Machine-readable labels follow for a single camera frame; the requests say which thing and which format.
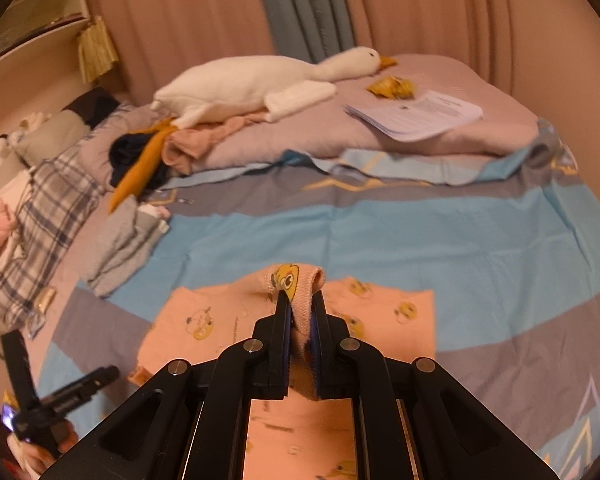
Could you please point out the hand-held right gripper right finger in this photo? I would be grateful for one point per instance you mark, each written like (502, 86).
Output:
(322, 350)

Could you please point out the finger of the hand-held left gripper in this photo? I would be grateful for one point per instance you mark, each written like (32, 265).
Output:
(80, 390)
(17, 365)

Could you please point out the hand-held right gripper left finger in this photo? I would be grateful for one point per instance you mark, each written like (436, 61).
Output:
(282, 350)

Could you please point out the grey folded clothes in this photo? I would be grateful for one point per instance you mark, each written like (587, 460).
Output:
(120, 250)

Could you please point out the person's left hand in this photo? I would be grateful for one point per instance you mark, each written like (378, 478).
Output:
(35, 462)

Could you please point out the small gold packet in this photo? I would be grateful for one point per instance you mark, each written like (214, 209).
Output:
(45, 301)

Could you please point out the small white cloth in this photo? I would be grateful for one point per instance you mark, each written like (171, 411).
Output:
(155, 210)

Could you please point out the lilac duvet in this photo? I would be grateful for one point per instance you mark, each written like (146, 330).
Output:
(330, 135)

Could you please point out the black white plush toy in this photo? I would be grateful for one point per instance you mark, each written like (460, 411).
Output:
(5, 145)

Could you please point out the beige pink cloth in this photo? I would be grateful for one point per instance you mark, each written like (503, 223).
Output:
(195, 142)

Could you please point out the orange cloth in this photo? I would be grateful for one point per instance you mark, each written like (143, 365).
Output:
(140, 165)

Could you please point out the grey green pillow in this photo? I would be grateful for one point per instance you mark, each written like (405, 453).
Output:
(55, 132)

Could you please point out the dark navy cloth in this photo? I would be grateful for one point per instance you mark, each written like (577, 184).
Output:
(127, 147)

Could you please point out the stack of white papers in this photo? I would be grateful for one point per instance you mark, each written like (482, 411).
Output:
(420, 115)

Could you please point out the dark pillow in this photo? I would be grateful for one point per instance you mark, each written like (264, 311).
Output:
(92, 105)

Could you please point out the white goose plush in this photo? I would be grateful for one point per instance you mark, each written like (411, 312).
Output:
(240, 82)

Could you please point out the yellow crumpled wrapper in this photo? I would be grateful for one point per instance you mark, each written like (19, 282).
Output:
(390, 87)

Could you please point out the yellow fringed cloth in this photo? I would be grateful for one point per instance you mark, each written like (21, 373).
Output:
(97, 52)

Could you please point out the blue grey curtain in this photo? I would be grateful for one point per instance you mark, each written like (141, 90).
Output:
(300, 5)

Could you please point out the pink curtain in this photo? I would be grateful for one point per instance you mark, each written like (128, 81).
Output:
(430, 10)
(180, 20)

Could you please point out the white wall shelf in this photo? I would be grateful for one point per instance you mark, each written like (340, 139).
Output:
(30, 40)

